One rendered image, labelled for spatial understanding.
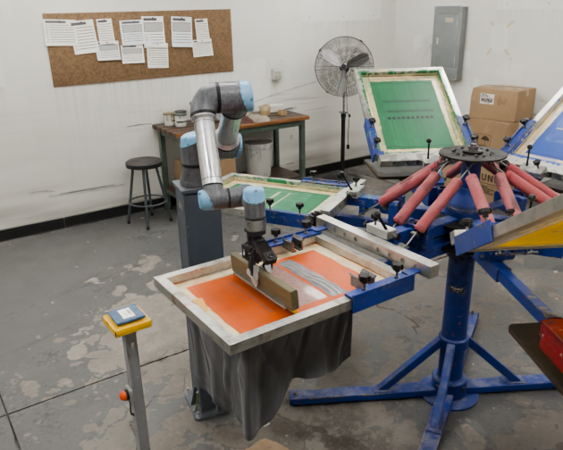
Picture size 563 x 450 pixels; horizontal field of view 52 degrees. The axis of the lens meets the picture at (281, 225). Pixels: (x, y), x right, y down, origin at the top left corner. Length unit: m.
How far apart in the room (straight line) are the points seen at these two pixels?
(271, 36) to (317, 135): 1.33
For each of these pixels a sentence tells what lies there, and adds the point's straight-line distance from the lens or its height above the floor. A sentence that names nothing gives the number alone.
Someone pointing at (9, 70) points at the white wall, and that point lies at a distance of 5.51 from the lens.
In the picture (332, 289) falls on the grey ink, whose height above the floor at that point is 0.96.
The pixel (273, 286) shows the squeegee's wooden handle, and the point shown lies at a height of 1.03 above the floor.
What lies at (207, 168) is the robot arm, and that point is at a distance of 2.08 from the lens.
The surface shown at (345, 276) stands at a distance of 2.26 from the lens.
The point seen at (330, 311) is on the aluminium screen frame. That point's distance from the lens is 1.96.
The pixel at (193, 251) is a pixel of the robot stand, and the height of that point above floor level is 0.91.
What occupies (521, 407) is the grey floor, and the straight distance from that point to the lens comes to 3.32.
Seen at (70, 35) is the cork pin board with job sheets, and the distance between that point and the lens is 5.60.
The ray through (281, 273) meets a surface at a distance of 2.28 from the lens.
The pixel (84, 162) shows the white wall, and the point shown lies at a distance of 5.76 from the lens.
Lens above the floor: 1.94
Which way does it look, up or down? 21 degrees down
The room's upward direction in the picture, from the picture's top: 1 degrees counter-clockwise
